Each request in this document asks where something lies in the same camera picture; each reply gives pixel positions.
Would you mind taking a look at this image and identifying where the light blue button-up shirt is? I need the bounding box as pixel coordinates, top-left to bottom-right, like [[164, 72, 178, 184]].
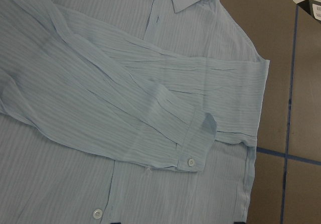
[[1, 0, 269, 223]]

